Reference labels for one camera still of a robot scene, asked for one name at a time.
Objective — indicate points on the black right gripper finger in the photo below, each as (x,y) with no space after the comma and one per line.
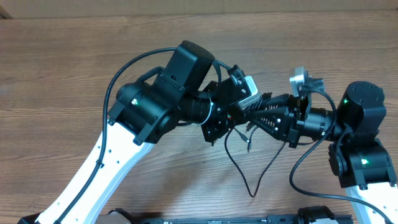
(275,122)
(269,102)

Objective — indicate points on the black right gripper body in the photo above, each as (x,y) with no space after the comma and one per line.
(295,111)

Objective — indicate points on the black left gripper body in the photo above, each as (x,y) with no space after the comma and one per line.
(217,124)

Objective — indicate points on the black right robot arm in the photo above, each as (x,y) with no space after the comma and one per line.
(356,156)

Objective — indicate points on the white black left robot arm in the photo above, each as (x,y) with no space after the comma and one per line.
(145,110)

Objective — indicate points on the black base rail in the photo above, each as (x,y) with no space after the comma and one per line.
(115,218)

